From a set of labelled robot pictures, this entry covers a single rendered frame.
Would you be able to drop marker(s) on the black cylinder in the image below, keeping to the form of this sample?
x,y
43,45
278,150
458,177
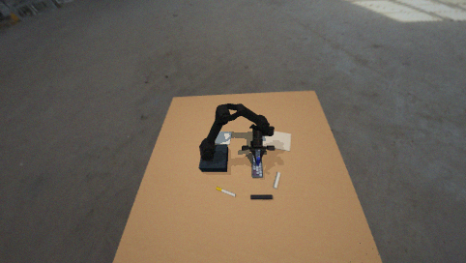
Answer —
x,y
262,196

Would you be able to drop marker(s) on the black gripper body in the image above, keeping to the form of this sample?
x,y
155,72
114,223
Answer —
x,y
258,142

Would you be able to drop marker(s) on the grey keyboard with white letter keys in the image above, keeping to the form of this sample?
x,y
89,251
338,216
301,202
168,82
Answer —
x,y
257,171

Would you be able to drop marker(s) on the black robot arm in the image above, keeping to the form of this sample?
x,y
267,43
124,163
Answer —
x,y
223,116

